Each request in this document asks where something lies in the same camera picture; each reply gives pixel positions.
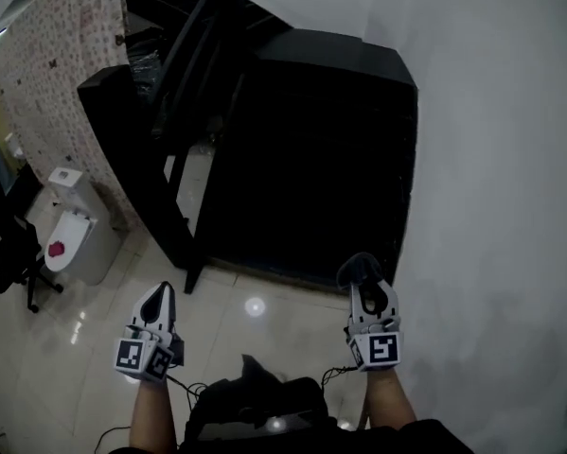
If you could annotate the black office chair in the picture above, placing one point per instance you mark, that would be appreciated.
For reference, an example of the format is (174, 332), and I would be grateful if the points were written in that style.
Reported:
(13, 249)

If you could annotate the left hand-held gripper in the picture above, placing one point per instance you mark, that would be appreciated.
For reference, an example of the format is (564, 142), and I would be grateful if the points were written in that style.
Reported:
(131, 355)

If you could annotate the white bin with red spot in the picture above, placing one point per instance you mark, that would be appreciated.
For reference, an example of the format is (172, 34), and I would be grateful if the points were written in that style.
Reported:
(84, 234)

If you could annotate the floral patterned counter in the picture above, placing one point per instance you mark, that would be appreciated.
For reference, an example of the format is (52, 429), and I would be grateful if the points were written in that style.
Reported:
(60, 64)

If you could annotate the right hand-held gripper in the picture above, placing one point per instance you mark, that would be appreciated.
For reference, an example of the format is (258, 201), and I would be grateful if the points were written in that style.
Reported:
(382, 348)

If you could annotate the person's right forearm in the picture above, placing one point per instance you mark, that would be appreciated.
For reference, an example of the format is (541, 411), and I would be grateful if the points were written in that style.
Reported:
(387, 400)

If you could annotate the black wooden cabinet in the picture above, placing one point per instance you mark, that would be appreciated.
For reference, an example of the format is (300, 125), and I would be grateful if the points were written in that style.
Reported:
(311, 159)

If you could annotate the person's left forearm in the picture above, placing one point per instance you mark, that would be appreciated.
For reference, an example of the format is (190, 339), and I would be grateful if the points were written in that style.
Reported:
(153, 419)

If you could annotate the black staircase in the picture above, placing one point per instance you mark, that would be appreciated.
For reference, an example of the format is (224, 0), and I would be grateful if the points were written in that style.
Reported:
(169, 7)

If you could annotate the person's black clothing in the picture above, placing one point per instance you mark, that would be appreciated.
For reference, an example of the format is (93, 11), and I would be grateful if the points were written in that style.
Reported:
(264, 414)

